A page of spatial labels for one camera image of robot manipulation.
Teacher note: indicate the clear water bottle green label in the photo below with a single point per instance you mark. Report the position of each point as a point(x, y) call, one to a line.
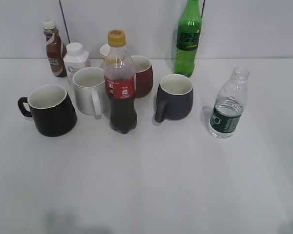
point(229, 104)

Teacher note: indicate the black ceramic mug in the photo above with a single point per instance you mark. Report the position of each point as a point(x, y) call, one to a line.
point(51, 109)

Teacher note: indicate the yellow paper cup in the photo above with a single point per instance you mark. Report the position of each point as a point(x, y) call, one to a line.
point(104, 51)

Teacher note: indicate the grey blue ceramic mug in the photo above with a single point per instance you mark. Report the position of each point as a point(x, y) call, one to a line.
point(174, 98)

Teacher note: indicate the dark red ceramic mug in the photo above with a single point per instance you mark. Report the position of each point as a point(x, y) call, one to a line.
point(144, 76)

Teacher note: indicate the cola bottle yellow cap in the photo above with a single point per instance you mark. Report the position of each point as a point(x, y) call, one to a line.
point(120, 74)

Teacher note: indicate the white ceramic mug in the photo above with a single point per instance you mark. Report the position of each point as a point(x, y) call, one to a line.
point(89, 89)

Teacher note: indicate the white plastic milk bottle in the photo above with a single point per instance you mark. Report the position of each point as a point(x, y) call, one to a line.
point(76, 58)

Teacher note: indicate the green sprite bottle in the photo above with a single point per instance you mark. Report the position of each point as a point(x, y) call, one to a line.
point(188, 34)

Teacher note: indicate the brown coffee drink bottle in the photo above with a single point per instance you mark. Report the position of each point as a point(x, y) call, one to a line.
point(55, 48)

